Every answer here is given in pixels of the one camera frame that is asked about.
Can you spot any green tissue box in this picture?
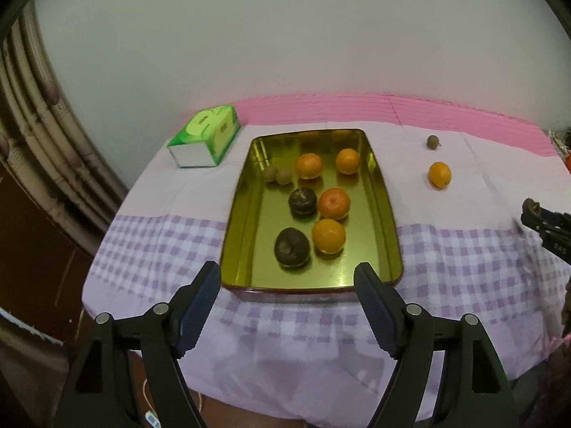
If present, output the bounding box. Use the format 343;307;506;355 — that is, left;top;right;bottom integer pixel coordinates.
167;104;242;169

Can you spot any purple checked tablecloth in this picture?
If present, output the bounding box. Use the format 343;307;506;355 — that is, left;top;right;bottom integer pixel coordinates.
82;122;571;428

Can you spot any crumpled foil wrapper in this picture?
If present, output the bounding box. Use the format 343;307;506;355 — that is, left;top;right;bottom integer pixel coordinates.
545;127;571;152

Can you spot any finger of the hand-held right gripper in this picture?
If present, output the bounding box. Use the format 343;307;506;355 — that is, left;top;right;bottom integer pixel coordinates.
523;207;571;231
521;216;571;258

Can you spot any gold metal tray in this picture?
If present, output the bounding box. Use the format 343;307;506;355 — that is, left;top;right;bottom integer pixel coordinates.
219;128;404;294

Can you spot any beige bamboo frame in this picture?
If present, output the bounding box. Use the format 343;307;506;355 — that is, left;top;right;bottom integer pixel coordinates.
0;4;130;237

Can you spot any brown wooden cabinet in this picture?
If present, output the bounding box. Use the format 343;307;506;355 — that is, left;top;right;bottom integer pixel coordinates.
0;169;117;348

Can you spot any orange mandarin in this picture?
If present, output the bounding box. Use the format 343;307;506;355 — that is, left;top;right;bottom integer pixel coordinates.
311;218;347;254
335;148;361;175
429;162;452;189
295;153;323;180
317;188;351;220

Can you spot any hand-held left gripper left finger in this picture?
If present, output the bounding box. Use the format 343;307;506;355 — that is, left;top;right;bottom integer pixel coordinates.
54;261;222;428

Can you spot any pink foam mat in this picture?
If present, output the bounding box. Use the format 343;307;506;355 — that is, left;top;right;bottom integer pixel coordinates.
234;93;558;158

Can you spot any white cable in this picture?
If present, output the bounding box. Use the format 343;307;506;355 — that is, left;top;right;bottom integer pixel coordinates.
142;377;162;428

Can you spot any pink ribbon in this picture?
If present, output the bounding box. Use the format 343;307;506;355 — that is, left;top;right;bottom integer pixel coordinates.
542;333;571;351

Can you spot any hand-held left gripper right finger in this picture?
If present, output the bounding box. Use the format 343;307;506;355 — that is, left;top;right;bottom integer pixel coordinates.
354;262;520;428

